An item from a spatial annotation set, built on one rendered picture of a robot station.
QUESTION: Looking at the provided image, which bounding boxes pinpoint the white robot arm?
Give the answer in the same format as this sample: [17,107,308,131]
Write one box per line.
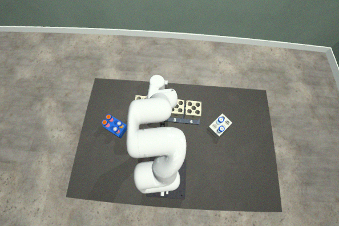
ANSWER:
[126,75,186,196]

